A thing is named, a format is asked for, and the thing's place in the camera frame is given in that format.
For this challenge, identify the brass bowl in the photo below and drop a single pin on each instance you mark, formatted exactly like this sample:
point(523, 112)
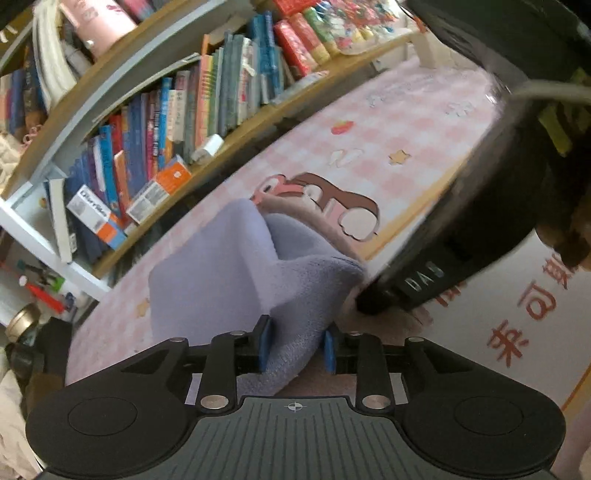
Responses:
point(23, 323)

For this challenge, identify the white and wooden bookshelf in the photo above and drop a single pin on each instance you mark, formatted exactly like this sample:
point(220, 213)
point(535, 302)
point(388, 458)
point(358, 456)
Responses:
point(129, 69)

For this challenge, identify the lavender cloth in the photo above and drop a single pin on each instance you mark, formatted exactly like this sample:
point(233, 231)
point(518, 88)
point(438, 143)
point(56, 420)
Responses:
point(221, 277)

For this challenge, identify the cream jacket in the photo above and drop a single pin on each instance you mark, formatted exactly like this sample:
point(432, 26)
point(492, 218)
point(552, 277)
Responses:
point(11, 424)

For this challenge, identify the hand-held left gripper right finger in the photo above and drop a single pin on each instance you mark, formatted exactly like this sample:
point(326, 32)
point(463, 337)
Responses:
point(330, 350)

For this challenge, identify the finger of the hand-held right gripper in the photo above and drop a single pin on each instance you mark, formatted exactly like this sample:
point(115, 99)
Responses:
point(376, 300)

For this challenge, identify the person's right hand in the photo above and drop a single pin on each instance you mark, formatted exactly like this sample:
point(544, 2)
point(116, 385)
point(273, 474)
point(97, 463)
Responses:
point(565, 230)

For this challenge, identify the white power adapter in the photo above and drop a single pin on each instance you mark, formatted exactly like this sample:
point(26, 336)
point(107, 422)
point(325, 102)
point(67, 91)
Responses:
point(207, 148)

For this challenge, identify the pink round container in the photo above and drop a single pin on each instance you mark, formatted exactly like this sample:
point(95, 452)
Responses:
point(99, 21)

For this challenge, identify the red bottle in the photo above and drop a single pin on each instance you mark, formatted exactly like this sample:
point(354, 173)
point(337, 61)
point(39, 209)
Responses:
point(44, 295)

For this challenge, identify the tall orange white box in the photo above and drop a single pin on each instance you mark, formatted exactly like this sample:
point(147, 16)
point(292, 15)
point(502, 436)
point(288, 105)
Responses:
point(94, 217)

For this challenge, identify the pink checked cartoon tablecloth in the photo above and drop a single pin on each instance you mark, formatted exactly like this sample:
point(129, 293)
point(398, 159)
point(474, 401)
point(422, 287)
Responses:
point(392, 129)

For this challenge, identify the small orange white box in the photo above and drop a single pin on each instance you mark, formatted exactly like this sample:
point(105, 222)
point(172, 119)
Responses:
point(159, 189)

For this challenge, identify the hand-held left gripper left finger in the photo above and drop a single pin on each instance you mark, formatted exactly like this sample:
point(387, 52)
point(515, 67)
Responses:
point(264, 344)

